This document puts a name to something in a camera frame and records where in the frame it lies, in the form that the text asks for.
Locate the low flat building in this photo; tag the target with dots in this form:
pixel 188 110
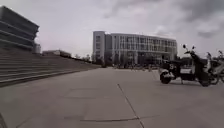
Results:
pixel 56 53

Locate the small pale building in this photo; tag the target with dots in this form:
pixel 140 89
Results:
pixel 37 48

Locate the wide stone steps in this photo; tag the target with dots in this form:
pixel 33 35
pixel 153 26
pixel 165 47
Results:
pixel 26 68

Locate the grey paved plaza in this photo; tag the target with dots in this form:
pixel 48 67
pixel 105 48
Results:
pixel 100 100

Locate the dark layered building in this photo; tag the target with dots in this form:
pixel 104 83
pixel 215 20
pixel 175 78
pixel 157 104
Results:
pixel 16 30

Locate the black scooter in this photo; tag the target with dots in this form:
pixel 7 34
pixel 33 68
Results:
pixel 199 68

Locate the pale building with many windows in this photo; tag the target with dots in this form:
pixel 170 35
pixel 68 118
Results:
pixel 133 46

